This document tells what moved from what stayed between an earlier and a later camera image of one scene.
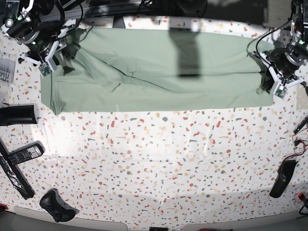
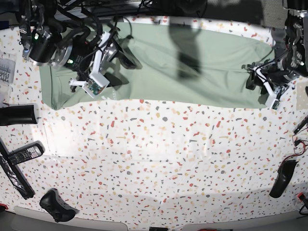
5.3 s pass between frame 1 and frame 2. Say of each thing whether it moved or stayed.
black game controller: stayed
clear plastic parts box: stayed
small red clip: stayed
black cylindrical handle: stayed
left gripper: moved
